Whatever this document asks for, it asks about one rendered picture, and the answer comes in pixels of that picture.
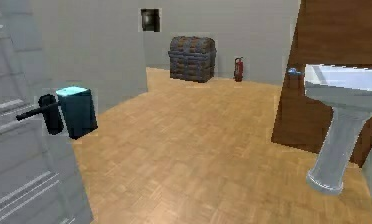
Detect dark wooden treasure chest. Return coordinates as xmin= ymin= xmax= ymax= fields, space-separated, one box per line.
xmin=167 ymin=35 xmax=218 ymax=84

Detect red fire extinguisher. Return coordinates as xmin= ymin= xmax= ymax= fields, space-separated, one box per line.
xmin=233 ymin=56 xmax=245 ymax=83

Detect dark teal block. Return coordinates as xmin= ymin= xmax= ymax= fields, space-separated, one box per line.
xmin=55 ymin=85 xmax=99 ymax=141

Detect small blue knob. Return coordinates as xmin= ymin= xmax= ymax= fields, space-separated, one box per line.
xmin=286 ymin=67 xmax=304 ymax=77

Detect brown wooden door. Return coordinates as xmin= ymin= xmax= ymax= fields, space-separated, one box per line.
xmin=270 ymin=0 xmax=372 ymax=169

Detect pale grey panelled door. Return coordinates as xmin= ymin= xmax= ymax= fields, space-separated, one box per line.
xmin=0 ymin=0 xmax=95 ymax=224

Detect dark framed wall picture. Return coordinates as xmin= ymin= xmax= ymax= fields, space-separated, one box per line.
xmin=140 ymin=8 xmax=162 ymax=33

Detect black door lever handle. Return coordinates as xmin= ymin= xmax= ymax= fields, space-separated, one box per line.
xmin=15 ymin=93 xmax=66 ymax=136

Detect white pedestal sink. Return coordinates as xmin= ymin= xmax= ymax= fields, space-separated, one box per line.
xmin=303 ymin=63 xmax=372 ymax=196

